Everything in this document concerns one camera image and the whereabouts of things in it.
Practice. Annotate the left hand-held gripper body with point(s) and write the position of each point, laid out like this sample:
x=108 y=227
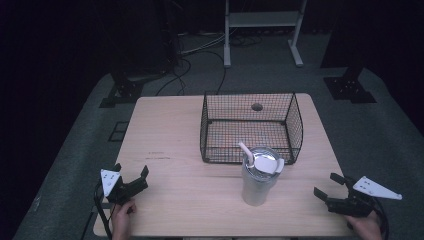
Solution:
x=115 y=191

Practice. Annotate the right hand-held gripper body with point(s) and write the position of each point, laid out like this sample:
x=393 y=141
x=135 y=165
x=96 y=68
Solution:
x=353 y=205

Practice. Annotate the steel tumbler with straw lid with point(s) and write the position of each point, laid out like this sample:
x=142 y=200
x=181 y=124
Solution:
x=255 y=186

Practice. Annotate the person's right hand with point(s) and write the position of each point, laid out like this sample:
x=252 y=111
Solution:
x=368 y=226

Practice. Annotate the person's left hand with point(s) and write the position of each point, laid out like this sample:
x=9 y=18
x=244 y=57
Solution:
x=120 y=220

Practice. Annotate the black stand base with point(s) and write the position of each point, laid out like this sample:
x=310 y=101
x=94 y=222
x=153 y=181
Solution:
x=125 y=91
x=348 y=88

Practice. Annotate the small dark round object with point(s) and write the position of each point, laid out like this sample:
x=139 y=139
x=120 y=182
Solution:
x=257 y=107

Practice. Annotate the white metal stand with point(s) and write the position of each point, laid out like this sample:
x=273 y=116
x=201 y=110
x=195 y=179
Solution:
x=227 y=50

